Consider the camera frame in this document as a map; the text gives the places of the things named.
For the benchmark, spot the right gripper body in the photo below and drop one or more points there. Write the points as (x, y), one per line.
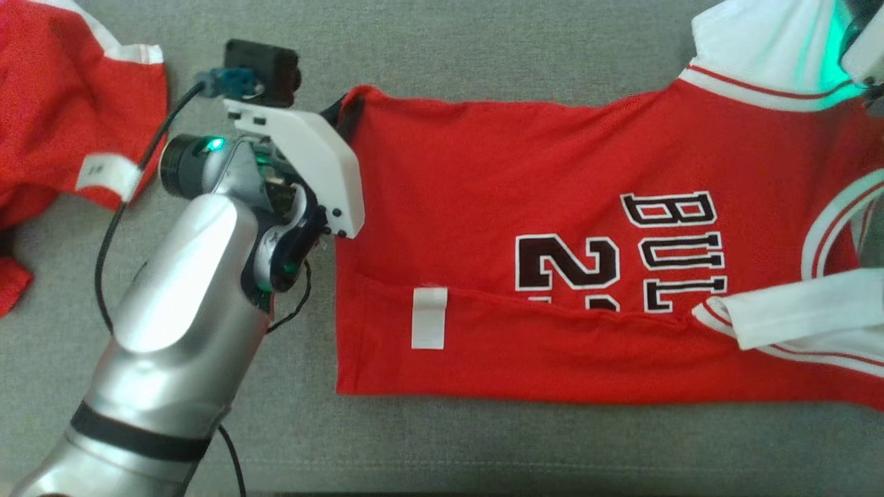
(867, 14)

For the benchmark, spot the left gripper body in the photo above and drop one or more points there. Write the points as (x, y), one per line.
(283, 179)

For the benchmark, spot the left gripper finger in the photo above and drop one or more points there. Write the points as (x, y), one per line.
(347, 117)

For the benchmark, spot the red jersey with white sleeves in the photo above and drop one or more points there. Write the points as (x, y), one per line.
(483, 207)

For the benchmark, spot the red shorts with white trim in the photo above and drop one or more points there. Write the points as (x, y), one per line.
(62, 103)

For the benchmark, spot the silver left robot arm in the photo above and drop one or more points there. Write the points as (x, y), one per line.
(179, 331)

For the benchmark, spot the grey fabric sofa seat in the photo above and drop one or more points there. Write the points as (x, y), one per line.
(483, 455)

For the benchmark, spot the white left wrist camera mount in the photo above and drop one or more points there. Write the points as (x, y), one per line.
(311, 159)

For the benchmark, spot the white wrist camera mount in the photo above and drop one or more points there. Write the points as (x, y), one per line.
(867, 59)
(311, 159)

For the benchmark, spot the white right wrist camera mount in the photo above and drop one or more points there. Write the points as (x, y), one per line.
(867, 59)

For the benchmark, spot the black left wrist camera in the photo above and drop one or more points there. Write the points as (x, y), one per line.
(266, 69)

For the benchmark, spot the teal left camera connector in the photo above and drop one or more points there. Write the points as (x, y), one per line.
(228, 81)

